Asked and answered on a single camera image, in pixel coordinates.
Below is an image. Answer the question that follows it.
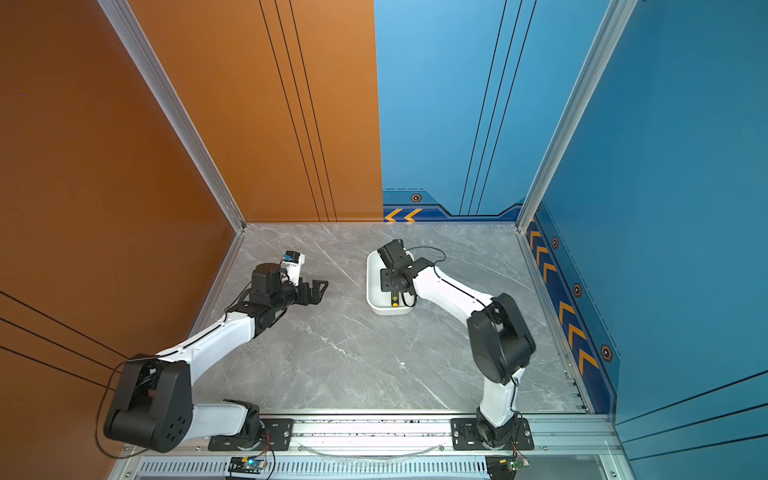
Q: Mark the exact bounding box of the white plastic bin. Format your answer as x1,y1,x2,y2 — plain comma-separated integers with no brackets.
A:
366,251,414,316

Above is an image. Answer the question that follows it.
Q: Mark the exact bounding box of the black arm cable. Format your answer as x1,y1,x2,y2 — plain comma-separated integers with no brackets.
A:
94,353,163,461
403,245,488,312

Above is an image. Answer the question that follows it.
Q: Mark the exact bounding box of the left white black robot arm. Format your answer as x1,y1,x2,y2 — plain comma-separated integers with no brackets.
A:
95,263,329,453

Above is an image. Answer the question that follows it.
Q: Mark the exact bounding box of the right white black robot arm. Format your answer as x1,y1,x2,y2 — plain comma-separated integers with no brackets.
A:
366,239,536,452

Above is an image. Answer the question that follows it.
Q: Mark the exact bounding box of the aluminium frame post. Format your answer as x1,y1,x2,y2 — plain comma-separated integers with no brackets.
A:
98,0,246,233
516,0,637,234

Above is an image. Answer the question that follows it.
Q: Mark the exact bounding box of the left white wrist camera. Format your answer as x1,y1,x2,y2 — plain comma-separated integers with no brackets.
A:
280,250,306,286

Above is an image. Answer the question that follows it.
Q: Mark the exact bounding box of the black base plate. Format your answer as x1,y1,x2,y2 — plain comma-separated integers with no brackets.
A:
450,416,535,451
207,417,294,453

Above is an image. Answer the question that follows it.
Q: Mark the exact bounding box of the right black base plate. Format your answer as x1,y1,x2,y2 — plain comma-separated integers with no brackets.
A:
450,416,535,451

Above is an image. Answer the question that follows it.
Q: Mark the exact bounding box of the aluminium front rail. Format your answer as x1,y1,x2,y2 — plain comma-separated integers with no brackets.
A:
109,410,634,479

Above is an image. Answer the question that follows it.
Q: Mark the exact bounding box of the right small circuit board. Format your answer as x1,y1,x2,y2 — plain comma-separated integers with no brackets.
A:
485,456,530,480

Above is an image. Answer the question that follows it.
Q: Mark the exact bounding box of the right aluminium frame post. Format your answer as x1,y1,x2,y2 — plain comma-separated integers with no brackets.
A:
516,0,637,234

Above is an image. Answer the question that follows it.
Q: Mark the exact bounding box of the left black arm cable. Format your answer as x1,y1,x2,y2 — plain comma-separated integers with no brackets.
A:
94,353,163,461

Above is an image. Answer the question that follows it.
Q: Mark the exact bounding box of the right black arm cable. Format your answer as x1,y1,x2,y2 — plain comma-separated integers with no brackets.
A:
403,245,488,312

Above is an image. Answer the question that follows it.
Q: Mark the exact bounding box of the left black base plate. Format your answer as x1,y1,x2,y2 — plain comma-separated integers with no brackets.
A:
207,417,294,453

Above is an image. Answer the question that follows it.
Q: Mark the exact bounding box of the left aluminium frame post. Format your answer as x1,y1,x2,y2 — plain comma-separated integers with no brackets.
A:
98,0,246,233

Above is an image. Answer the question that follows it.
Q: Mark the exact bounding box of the left green circuit board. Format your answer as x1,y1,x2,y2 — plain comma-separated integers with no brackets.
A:
227,456,270,479

